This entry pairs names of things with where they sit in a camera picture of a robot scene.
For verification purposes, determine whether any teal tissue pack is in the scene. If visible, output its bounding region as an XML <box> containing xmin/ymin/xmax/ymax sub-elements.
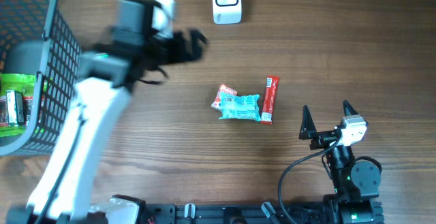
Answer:
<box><xmin>219</xmin><ymin>92</ymin><xmax>261</xmax><ymax>122</ymax></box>

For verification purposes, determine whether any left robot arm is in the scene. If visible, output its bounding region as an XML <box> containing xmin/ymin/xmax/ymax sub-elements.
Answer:
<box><xmin>6</xmin><ymin>0</ymin><xmax>207</xmax><ymax>223</ymax></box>

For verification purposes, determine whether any orange tissue pack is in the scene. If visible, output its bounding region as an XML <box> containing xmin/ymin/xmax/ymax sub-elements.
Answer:
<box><xmin>211</xmin><ymin>83</ymin><xmax>238</xmax><ymax>112</ymax></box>

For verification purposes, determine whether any right black camera cable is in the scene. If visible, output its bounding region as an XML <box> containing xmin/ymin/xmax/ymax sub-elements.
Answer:
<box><xmin>277</xmin><ymin>128</ymin><xmax>343</xmax><ymax>224</ymax></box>

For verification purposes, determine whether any white barcode scanner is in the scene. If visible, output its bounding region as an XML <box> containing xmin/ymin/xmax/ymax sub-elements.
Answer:
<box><xmin>212</xmin><ymin>0</ymin><xmax>243</xmax><ymax>25</ymax></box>

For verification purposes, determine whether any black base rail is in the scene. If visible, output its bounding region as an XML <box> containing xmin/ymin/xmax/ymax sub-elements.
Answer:
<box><xmin>142</xmin><ymin>202</ymin><xmax>385</xmax><ymax>224</ymax></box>

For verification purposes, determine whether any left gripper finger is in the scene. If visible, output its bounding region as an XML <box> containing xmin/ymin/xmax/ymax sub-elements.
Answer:
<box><xmin>185</xmin><ymin>43</ymin><xmax>203</xmax><ymax>62</ymax></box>
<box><xmin>188</xmin><ymin>29</ymin><xmax>208</xmax><ymax>46</ymax></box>

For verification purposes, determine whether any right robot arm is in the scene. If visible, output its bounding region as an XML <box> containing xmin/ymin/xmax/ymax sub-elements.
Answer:
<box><xmin>299</xmin><ymin>100</ymin><xmax>384</xmax><ymax>223</ymax></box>

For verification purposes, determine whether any grey plastic mesh basket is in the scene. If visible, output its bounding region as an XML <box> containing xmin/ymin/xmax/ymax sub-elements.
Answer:
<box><xmin>1</xmin><ymin>0</ymin><xmax>80</xmax><ymax>156</ymax></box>

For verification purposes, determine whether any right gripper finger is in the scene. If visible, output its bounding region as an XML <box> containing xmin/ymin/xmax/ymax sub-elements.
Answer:
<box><xmin>343</xmin><ymin>100</ymin><xmax>358</xmax><ymax>116</ymax></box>
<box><xmin>299</xmin><ymin>105</ymin><xmax>317</xmax><ymax>140</ymax></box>

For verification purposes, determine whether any green snack bag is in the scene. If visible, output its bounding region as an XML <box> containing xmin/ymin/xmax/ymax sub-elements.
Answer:
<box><xmin>1</xmin><ymin>74</ymin><xmax>37</xmax><ymax>138</ymax></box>

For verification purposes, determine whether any green white small box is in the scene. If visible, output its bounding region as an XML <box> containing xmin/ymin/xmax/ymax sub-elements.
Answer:
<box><xmin>6</xmin><ymin>90</ymin><xmax>25</xmax><ymax>127</ymax></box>

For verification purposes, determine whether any red snack bar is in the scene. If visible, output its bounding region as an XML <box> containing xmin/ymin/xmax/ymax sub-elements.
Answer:
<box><xmin>260</xmin><ymin>76</ymin><xmax>279</xmax><ymax>125</ymax></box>

